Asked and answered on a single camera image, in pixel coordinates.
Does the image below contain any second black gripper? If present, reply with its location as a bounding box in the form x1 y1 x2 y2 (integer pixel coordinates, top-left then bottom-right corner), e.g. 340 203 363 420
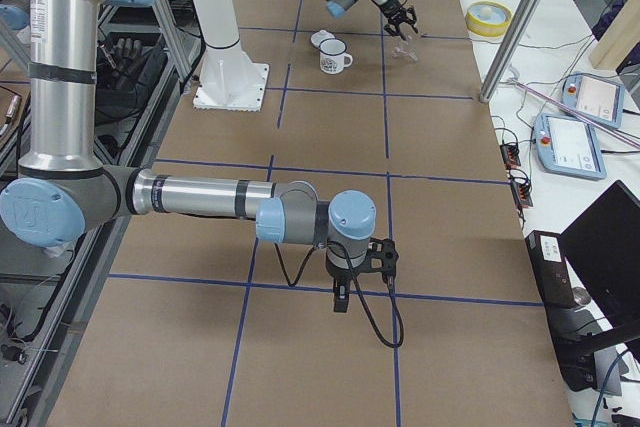
327 238 398 313

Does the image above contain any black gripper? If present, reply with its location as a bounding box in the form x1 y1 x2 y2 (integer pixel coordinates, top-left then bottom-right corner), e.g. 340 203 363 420
380 0 418 40

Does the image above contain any clear glass funnel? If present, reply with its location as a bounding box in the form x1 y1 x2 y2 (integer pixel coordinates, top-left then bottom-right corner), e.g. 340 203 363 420
392 35 418 62

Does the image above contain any white mug lid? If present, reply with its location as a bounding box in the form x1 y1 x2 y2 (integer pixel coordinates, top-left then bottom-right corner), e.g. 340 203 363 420
310 29 334 49

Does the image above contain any white enamel mug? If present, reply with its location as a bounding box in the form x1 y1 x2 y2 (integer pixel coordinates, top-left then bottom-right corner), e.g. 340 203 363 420
319 38 353 75

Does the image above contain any yellow tape roll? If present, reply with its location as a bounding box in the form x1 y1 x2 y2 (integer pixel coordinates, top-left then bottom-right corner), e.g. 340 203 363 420
465 1 513 38

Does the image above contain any far orange circuit board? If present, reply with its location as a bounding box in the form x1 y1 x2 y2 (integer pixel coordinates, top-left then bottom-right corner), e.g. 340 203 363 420
500 143 521 169

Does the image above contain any orange circuit board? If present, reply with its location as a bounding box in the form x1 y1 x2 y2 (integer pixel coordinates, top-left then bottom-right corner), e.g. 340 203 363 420
510 177 533 209
500 143 521 169

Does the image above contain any near blue teach pendant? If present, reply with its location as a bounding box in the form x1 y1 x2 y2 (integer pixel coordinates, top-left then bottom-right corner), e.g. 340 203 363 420
533 113 607 180

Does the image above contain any blue teach pendant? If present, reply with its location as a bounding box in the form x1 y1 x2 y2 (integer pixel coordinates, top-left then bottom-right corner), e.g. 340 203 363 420
562 72 624 129
533 113 607 180

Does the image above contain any near orange circuit board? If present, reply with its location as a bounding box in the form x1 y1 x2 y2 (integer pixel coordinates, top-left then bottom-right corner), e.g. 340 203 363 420
510 177 533 209

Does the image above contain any black box with label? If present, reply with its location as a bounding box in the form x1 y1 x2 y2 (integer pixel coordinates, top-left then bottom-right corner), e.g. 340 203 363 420
525 230 576 309

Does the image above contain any far blue teach pendant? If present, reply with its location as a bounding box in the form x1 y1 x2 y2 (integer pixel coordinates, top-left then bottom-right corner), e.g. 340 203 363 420
562 72 624 129

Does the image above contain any wooden board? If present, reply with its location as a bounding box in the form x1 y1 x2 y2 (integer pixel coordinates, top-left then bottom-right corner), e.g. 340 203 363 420
589 0 639 70

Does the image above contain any black laptop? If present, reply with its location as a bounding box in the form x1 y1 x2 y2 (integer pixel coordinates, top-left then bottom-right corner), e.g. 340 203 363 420
560 180 640 326

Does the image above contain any aluminium frame post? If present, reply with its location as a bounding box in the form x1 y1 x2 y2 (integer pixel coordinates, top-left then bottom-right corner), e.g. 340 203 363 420
479 0 541 103

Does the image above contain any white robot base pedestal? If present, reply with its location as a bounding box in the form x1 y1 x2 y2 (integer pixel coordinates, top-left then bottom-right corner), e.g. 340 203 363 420
193 0 269 112

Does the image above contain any aluminium frame rail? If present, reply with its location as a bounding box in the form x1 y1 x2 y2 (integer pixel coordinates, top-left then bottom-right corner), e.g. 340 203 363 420
0 0 206 427

